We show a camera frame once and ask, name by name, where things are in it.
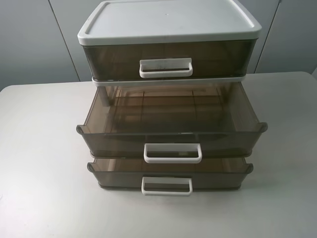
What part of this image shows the smoky plastic drawer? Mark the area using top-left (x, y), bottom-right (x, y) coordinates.
top-left (84, 40), bottom-right (256, 81)
top-left (76, 82), bottom-right (268, 159)
top-left (87, 158), bottom-right (254, 196)

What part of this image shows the lower smoky plastic drawer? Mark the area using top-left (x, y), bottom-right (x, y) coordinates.
top-left (87, 158), bottom-right (254, 196)

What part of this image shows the upper smoky plastic drawer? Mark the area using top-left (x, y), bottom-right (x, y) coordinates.
top-left (84, 40), bottom-right (256, 81)

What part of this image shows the middle smoky plastic drawer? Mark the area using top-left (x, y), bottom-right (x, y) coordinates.
top-left (76, 82), bottom-right (268, 159)

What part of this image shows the white drawer cabinet frame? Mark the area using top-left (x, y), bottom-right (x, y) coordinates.
top-left (77, 0), bottom-right (263, 108)

